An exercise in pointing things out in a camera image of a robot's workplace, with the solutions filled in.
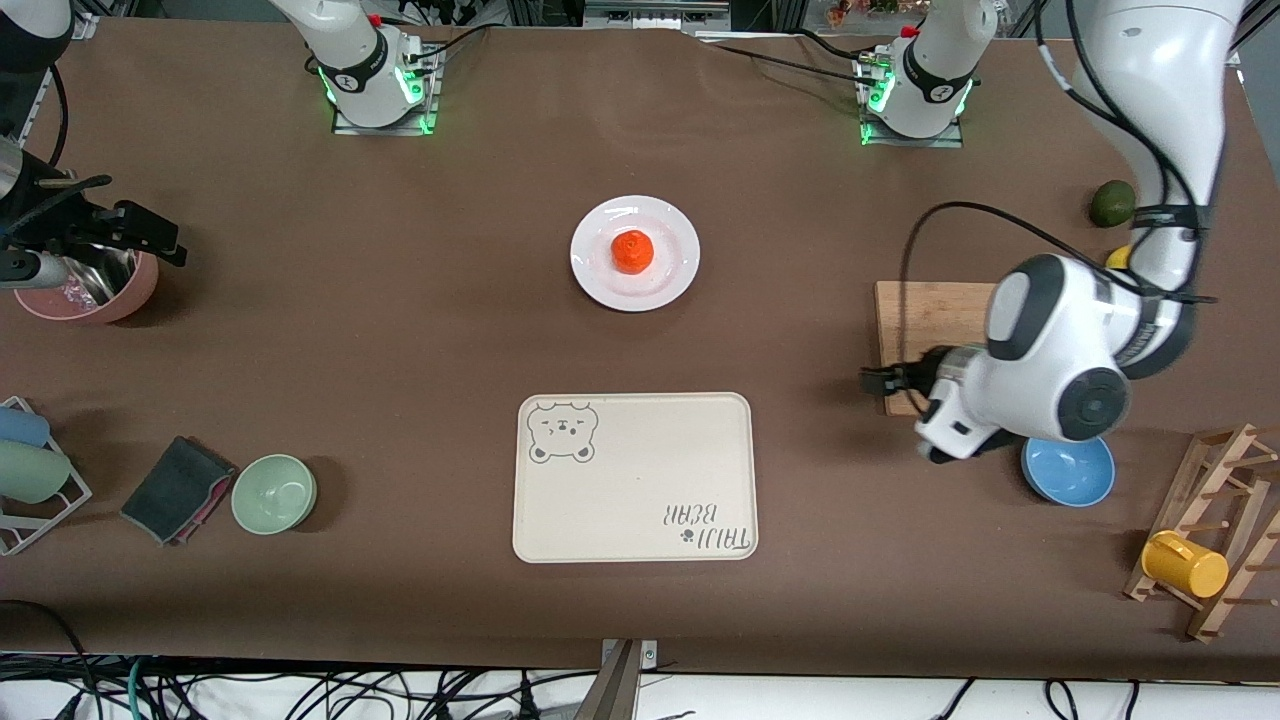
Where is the white round plate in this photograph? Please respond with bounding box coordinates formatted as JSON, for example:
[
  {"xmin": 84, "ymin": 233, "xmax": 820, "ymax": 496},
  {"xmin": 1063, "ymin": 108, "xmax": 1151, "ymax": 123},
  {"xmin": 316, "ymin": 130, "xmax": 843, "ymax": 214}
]
[{"xmin": 570, "ymin": 195, "xmax": 701, "ymax": 313}]

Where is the orange fruit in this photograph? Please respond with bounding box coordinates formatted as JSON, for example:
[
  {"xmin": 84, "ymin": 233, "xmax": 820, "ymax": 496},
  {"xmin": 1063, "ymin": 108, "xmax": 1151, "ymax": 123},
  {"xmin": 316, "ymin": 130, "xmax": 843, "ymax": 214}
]
[{"xmin": 610, "ymin": 230, "xmax": 656, "ymax": 276}]

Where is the metal scoop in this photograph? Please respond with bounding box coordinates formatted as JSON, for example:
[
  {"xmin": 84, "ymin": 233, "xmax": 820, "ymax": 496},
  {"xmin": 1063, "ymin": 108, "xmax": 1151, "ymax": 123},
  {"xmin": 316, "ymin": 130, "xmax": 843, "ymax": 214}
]
[{"xmin": 60, "ymin": 250, "xmax": 136, "ymax": 307}]

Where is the pink bowl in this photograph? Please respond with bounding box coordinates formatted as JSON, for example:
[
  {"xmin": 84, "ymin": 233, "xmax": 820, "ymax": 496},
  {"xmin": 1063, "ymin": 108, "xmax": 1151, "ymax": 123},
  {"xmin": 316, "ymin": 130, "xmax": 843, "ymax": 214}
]
[{"xmin": 14, "ymin": 250, "xmax": 159, "ymax": 325}]

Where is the wooden cutting board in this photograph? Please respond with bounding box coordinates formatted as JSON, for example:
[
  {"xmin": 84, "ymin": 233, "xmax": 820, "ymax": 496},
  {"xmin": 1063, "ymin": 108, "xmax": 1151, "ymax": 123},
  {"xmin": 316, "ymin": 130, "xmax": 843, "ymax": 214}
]
[{"xmin": 875, "ymin": 281, "xmax": 1001, "ymax": 418}]

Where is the blue bowl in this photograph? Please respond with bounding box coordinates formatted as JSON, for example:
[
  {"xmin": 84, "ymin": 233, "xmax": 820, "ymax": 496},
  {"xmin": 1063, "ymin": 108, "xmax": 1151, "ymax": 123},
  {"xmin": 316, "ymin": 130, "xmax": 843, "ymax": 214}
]
[{"xmin": 1020, "ymin": 435, "xmax": 1116, "ymax": 508}]

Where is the blue cup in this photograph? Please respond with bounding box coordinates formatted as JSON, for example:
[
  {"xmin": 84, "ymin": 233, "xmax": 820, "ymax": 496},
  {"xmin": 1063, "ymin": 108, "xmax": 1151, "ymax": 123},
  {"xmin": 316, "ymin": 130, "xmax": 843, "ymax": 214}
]
[{"xmin": 0, "ymin": 405, "xmax": 51, "ymax": 448}]

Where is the sage green cup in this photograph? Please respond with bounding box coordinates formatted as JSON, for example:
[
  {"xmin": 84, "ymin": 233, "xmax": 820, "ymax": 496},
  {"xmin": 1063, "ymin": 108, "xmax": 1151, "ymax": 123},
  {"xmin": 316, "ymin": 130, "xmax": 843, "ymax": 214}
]
[{"xmin": 0, "ymin": 440, "xmax": 73, "ymax": 505}]

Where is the dark grey folded cloth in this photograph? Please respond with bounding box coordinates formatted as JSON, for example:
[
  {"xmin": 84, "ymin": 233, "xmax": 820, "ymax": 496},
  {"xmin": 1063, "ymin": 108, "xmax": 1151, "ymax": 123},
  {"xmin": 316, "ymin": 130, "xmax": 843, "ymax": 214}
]
[{"xmin": 120, "ymin": 435, "xmax": 236, "ymax": 546}]

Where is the dark green avocado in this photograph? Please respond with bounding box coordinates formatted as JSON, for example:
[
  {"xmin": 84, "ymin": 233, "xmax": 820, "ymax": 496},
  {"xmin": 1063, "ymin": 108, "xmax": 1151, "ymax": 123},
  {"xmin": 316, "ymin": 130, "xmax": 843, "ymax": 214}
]
[{"xmin": 1089, "ymin": 180, "xmax": 1137, "ymax": 229}]

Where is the cream bear print tray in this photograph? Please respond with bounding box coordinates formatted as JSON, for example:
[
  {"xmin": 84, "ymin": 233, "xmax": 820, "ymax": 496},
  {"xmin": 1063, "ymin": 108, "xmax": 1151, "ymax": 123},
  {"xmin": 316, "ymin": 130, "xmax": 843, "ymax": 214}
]
[{"xmin": 512, "ymin": 392, "xmax": 759, "ymax": 563}]

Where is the pink folded cloth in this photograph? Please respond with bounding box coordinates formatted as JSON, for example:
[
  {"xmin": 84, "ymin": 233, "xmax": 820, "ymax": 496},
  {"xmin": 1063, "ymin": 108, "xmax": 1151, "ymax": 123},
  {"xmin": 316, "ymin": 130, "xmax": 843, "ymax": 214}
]
[{"xmin": 175, "ymin": 470, "xmax": 238, "ymax": 546}]

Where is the wooden mug rack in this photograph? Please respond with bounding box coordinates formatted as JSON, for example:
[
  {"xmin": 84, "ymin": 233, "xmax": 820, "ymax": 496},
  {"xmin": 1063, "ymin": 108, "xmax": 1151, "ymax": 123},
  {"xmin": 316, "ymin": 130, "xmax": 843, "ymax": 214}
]
[{"xmin": 1123, "ymin": 423, "xmax": 1280, "ymax": 643}]

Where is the pale green bowl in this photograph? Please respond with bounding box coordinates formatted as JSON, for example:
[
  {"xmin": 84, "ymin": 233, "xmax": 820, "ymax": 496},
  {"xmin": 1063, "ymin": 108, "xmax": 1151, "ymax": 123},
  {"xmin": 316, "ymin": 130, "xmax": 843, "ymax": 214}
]
[{"xmin": 231, "ymin": 454, "xmax": 318, "ymax": 536}]

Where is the yellow mug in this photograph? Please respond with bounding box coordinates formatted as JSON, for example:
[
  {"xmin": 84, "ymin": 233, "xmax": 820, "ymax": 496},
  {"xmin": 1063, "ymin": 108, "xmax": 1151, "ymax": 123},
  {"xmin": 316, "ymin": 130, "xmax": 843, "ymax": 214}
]
[{"xmin": 1141, "ymin": 530, "xmax": 1230, "ymax": 600}]

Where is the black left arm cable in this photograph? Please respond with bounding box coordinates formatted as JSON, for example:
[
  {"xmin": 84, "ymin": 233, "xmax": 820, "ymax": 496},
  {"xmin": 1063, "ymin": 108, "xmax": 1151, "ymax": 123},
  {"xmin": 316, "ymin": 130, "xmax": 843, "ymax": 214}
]
[{"xmin": 898, "ymin": 0, "xmax": 1216, "ymax": 376}]

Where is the white wire cup rack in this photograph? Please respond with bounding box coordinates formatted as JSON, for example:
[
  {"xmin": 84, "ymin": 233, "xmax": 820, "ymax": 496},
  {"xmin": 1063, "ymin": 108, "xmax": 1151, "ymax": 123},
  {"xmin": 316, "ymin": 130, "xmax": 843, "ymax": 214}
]
[{"xmin": 0, "ymin": 395, "xmax": 93, "ymax": 556}]

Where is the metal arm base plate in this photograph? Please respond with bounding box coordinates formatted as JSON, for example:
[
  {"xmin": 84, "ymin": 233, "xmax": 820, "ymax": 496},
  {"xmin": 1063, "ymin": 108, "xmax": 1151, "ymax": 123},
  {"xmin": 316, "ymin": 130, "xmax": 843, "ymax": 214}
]
[
  {"xmin": 332, "ymin": 45, "xmax": 441, "ymax": 136},
  {"xmin": 858, "ymin": 50, "xmax": 966, "ymax": 149}
]

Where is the black base cable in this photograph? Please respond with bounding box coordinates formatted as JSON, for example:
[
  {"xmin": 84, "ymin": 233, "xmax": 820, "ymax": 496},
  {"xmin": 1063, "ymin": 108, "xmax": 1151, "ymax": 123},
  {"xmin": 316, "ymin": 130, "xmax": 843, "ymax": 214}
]
[
  {"xmin": 695, "ymin": 35, "xmax": 879, "ymax": 91},
  {"xmin": 405, "ymin": 24, "xmax": 491, "ymax": 67}
]

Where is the black floor cable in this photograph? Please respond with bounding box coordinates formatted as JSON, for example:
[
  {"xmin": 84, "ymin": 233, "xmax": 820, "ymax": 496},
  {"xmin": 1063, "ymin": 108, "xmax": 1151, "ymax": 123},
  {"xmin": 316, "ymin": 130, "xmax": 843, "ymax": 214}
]
[{"xmin": 0, "ymin": 598, "xmax": 96, "ymax": 720}]

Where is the dark metal post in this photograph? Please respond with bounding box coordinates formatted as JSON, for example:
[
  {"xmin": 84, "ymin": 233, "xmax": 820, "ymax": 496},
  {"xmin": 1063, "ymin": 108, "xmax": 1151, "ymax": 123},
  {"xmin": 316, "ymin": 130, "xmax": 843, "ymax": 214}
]
[{"xmin": 573, "ymin": 640, "xmax": 643, "ymax": 720}]

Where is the aluminium frame profile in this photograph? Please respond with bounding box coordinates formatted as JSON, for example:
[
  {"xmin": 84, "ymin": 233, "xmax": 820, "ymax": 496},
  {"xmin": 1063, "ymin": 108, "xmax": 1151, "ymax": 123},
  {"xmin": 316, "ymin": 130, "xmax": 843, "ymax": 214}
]
[{"xmin": 585, "ymin": 0, "xmax": 731, "ymax": 31}]

